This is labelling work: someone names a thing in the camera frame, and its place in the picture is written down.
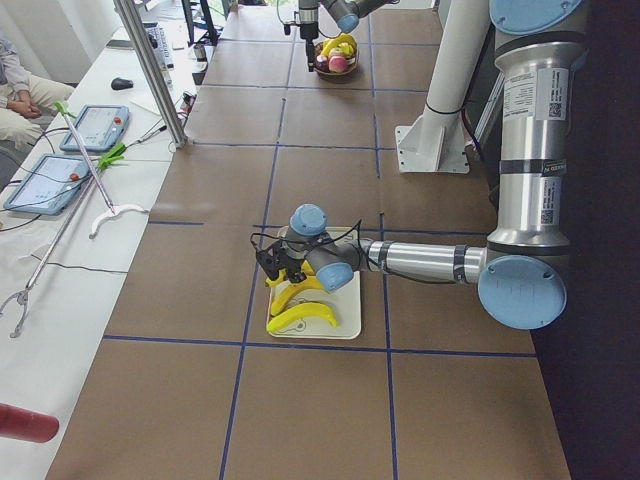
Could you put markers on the far teach pendant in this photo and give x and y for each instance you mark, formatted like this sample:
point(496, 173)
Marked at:
point(101, 126)

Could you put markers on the seated person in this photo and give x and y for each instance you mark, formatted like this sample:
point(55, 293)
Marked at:
point(24, 97)

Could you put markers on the near teach pendant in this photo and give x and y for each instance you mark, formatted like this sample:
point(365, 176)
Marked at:
point(49, 186)

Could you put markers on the pink red apple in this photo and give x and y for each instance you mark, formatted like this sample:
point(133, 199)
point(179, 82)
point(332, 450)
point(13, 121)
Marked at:
point(338, 65)

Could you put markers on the black computer mouse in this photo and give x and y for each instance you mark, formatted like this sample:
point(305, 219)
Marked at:
point(119, 84)

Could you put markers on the red cylinder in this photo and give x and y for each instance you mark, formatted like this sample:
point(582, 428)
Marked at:
point(27, 425)

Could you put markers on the teach pendant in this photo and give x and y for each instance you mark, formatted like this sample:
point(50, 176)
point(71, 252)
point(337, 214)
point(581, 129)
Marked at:
point(49, 186)
point(101, 126)

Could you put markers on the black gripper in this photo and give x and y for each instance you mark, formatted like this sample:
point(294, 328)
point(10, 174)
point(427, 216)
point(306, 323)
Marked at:
point(308, 31)
point(293, 262)

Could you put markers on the brown wicker basket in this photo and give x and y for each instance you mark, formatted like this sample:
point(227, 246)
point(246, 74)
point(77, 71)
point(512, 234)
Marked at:
point(341, 50)

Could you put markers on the aluminium frame post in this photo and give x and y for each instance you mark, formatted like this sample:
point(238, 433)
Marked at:
point(152, 72)

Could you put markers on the white bear tray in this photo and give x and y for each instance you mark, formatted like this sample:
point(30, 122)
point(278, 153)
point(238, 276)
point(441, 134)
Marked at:
point(345, 303)

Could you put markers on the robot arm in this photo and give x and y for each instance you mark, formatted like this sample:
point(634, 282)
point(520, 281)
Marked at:
point(382, 180)
point(346, 15)

